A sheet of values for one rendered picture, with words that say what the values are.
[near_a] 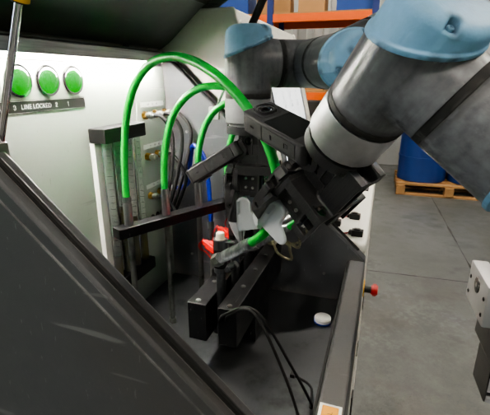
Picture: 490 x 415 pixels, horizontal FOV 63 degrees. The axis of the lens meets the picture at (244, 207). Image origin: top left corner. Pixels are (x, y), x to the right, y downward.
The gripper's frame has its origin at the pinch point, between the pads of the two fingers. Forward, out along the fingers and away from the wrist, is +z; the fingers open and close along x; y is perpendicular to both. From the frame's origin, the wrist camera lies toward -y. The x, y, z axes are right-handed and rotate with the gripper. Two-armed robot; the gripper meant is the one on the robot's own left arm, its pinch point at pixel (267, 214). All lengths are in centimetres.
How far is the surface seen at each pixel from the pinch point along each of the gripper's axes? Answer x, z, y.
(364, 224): 52, 44, 4
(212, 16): 29, 16, -56
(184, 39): 24, 23, -57
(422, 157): 395, 278, -50
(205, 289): -3.6, 30.4, -0.2
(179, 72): 19, 26, -51
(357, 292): 23.3, 26.8, 17.1
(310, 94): 360, 320, -212
